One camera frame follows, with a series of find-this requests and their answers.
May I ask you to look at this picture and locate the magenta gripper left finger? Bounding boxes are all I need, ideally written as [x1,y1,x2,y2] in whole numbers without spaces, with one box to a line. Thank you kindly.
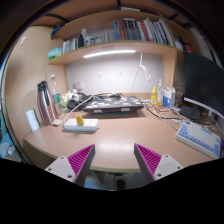
[46,144,95,187]

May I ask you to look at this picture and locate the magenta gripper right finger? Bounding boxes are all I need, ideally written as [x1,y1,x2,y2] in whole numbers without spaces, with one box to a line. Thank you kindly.
[134,143,183,184]

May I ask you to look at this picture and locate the yellow charger plug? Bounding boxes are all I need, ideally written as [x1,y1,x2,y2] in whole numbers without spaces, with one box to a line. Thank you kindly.
[76,115,84,125]

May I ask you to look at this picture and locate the white power strip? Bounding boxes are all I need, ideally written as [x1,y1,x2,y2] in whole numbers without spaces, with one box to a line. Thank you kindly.
[62,118,101,132]

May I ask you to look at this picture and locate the white blue keyboard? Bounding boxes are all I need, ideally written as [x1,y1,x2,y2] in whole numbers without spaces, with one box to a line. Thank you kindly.
[175,121,223,159]

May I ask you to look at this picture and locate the white paper roll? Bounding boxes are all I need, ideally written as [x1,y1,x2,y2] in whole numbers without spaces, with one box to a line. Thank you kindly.
[26,110,39,131]

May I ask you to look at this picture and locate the yellow glue bottle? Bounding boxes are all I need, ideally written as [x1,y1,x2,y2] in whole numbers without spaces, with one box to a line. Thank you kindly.
[150,86,159,107]

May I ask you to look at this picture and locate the dark laptop with stickers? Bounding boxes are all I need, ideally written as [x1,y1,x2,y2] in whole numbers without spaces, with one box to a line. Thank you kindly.
[83,95,144,113]

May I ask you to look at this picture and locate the black headphones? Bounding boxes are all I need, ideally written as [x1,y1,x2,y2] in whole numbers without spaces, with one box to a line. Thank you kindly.
[67,92,87,110]

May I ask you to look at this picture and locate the maroon thermos bottle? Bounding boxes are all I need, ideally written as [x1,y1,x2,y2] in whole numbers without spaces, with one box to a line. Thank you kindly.
[37,80,58,126]

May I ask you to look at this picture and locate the white blue carton box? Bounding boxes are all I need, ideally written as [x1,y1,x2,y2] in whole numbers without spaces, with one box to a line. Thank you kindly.
[163,86,176,108]

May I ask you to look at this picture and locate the clear sanitizer bottle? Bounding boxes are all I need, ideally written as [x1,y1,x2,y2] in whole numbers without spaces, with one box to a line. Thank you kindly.
[157,79,164,105]

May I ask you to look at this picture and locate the green label plastic bottle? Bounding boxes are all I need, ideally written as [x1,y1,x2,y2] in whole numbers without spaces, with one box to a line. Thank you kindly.
[51,87,63,116]

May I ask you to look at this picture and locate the black computer monitor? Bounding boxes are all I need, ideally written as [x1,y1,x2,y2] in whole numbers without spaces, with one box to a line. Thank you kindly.
[184,52,224,120]

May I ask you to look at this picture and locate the green tissue box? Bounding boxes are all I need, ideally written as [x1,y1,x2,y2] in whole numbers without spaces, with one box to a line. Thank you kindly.
[48,48,62,60]

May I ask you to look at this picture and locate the LED light bar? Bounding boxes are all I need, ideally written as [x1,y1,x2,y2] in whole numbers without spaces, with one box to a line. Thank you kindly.
[83,49,136,59]

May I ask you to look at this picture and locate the white bottles on shelf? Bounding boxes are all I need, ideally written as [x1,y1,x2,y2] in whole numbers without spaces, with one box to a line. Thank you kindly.
[62,29,102,53]

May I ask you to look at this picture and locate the wooden shelf unit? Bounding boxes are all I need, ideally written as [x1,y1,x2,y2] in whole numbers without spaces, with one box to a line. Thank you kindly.
[47,11,178,87]

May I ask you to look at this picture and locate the row of books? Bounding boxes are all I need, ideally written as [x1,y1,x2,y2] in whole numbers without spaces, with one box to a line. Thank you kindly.
[113,18,174,47]

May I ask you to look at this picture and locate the black desk cables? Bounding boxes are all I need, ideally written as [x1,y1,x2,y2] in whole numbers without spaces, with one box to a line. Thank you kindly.
[143,103,214,131]

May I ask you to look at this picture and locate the white charger cable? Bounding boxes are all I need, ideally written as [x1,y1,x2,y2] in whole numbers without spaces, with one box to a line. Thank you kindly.
[61,91,101,125]

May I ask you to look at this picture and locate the white hanging cable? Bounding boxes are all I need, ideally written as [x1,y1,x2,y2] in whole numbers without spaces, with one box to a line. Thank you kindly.
[130,52,154,94]

